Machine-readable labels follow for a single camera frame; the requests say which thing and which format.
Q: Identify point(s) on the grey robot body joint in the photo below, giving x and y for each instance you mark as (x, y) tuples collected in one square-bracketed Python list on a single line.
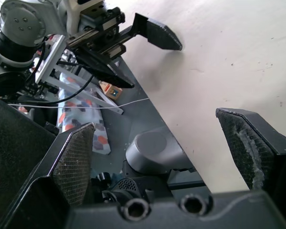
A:
[(152, 148)]

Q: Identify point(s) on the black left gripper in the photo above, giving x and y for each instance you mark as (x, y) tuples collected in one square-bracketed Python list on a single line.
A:
[(102, 28)]

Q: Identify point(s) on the hexagon patterned cloth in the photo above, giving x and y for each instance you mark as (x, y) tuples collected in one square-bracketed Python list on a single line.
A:
[(71, 117)]

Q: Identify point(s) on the white metal frame stand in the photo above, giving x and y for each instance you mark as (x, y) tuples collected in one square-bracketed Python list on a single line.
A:
[(50, 59)]

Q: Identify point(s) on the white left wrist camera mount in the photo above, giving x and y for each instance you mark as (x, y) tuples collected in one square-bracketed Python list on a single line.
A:
[(74, 7)]

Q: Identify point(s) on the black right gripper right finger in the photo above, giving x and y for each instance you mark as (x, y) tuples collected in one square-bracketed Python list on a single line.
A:
[(240, 148)]

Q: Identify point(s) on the small brown cardboard box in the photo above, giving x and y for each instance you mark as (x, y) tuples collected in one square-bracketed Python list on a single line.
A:
[(113, 91)]

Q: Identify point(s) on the dark textured robot body panel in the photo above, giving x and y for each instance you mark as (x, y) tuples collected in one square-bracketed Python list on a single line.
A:
[(12, 143)]

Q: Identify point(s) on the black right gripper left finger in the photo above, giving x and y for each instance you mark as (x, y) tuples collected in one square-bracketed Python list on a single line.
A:
[(71, 164)]

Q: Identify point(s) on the black perforated robot housing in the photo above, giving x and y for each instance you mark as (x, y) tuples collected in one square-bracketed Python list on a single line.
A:
[(126, 186)]

